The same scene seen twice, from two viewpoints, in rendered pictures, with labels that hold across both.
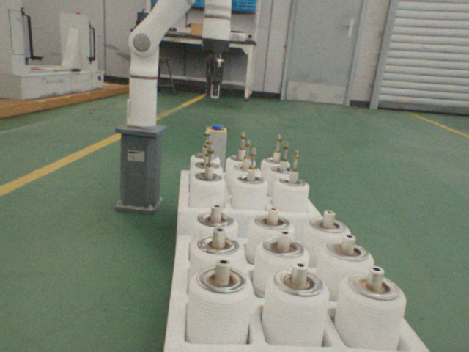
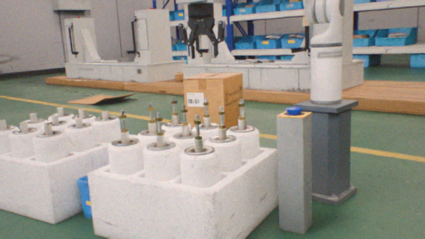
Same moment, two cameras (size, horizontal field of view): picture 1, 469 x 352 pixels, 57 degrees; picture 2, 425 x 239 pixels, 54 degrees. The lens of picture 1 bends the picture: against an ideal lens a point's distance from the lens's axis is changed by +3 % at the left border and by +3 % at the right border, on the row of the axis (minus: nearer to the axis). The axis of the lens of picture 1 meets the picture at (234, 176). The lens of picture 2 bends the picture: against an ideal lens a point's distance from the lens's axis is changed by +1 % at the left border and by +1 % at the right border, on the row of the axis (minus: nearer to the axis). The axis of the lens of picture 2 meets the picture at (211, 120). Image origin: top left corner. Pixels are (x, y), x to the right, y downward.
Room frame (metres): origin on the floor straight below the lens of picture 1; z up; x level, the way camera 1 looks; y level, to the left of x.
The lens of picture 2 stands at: (1.99, -0.87, 0.53)
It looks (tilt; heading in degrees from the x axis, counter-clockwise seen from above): 12 degrees down; 128
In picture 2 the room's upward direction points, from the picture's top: 3 degrees counter-clockwise
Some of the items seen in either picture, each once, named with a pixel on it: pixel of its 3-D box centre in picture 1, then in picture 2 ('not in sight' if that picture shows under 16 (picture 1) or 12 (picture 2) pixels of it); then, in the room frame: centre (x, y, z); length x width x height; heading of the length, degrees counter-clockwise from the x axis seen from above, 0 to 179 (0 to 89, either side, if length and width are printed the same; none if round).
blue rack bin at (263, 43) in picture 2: not in sight; (274, 41); (-1.24, 4.91, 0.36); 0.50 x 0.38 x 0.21; 86
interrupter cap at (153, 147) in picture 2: (283, 170); (161, 146); (1.25, -0.15, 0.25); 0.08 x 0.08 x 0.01
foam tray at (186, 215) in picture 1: (240, 217); (189, 189); (1.24, -0.03, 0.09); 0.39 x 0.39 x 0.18; 7
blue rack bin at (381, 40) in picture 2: not in sight; (396, 36); (0.56, 4.76, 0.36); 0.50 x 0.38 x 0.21; 87
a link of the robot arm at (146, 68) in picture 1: (143, 55); (326, 21); (1.49, 0.34, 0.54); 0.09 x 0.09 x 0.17; 6
